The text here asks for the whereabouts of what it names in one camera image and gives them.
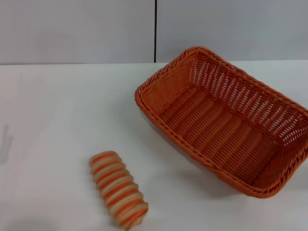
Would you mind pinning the orange woven plastic basket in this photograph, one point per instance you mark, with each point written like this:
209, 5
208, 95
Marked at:
216, 125

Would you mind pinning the orange white striped bread roll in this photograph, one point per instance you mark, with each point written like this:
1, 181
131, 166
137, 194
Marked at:
118, 187

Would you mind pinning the black vertical wall strip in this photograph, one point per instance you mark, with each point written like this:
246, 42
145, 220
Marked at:
155, 31

